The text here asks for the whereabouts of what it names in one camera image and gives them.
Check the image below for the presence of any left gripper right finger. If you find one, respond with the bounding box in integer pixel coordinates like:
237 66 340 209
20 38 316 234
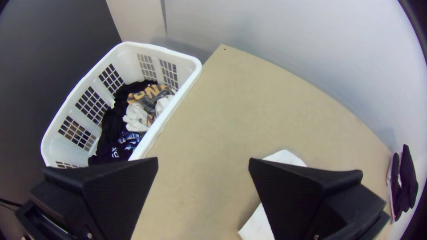
248 158 390 240

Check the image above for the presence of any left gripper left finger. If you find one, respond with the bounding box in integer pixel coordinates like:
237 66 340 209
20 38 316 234
29 157 159 240

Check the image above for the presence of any white t-shirt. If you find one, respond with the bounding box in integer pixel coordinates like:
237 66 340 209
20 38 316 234
237 149 307 240

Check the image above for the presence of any heap of clothes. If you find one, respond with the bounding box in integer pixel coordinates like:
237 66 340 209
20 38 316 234
88 80 177 166

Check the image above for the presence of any white laundry basket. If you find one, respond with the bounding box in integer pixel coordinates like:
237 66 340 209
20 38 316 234
40 41 203 169

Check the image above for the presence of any pile of folded clothes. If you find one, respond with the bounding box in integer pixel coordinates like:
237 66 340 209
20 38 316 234
386 144 419 222

